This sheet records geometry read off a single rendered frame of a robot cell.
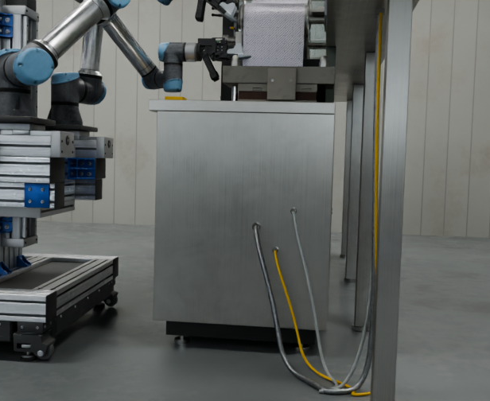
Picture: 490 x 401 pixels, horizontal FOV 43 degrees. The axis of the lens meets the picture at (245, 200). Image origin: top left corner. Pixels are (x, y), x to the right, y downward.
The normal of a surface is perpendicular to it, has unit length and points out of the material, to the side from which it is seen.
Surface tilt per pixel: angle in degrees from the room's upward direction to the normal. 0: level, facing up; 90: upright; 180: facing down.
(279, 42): 90
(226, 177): 90
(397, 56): 90
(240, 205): 90
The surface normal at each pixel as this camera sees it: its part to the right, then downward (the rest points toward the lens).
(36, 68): 0.58, 0.16
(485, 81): -0.07, 0.07
